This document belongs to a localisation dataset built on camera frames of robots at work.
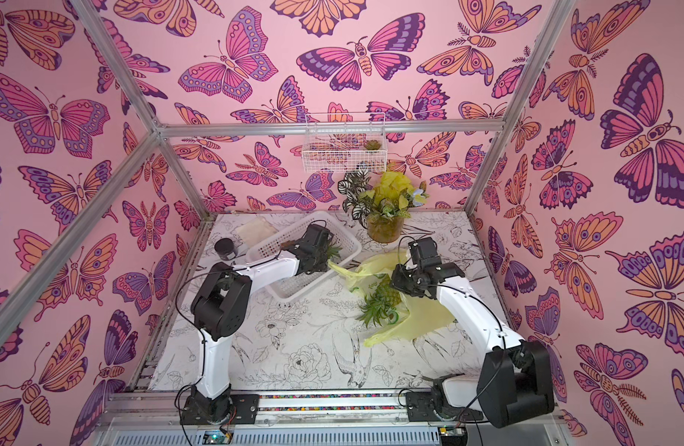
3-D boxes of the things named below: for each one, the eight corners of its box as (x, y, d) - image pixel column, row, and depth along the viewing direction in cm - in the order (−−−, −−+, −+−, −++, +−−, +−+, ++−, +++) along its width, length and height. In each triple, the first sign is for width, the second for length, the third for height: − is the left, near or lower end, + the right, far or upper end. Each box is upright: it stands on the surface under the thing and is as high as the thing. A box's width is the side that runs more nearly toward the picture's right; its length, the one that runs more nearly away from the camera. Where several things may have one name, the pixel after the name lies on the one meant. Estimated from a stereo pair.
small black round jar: (217, 262, 108) (211, 252, 103) (222, 247, 112) (216, 238, 107) (234, 261, 108) (229, 252, 103) (238, 247, 112) (234, 238, 107)
